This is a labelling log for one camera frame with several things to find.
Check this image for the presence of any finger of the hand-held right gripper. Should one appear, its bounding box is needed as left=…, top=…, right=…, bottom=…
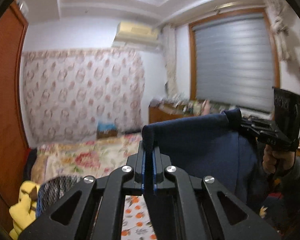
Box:
left=240, top=116, right=260, bottom=134

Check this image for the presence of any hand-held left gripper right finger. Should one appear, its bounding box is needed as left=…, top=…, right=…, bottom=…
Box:
left=151, top=145, right=282, bottom=240

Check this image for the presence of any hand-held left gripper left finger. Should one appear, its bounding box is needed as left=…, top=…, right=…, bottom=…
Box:
left=17, top=141, right=148, bottom=240

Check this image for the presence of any navy printed t-shirt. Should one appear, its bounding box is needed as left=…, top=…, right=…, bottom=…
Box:
left=142, top=108, right=265, bottom=240

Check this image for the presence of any person's right forearm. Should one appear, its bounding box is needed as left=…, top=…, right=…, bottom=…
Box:
left=272, top=155, right=300, bottom=205

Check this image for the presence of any person's right hand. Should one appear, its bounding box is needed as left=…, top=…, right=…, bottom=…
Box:
left=262, top=145, right=298, bottom=175

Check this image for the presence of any pink toy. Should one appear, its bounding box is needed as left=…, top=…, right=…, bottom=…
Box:
left=202, top=100, right=212, bottom=115

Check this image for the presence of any blue box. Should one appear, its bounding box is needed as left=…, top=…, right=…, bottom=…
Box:
left=97, top=122, right=117, bottom=139

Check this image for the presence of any grey window blind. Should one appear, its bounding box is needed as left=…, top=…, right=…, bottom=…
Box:
left=194, top=17, right=277, bottom=113

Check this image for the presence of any row of small bottles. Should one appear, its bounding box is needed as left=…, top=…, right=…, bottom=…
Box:
left=151, top=94, right=220, bottom=115

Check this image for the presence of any cream lace curtain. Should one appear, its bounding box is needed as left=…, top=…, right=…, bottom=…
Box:
left=264, top=0, right=292, bottom=62
left=164, top=24, right=178, bottom=98

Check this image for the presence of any yellow cloth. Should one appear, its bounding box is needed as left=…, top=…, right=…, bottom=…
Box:
left=9, top=180, right=42, bottom=240

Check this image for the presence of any wooden door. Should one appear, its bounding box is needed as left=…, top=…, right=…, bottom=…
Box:
left=0, top=1, right=29, bottom=230

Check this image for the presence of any black ring-patterned cloth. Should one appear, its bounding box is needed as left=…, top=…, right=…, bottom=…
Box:
left=36, top=175, right=83, bottom=218

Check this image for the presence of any ring-patterned wall cloth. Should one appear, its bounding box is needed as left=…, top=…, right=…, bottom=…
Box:
left=22, top=49, right=145, bottom=145

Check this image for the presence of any wall air conditioner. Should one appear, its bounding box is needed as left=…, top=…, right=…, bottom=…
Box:
left=112, top=21, right=163, bottom=52

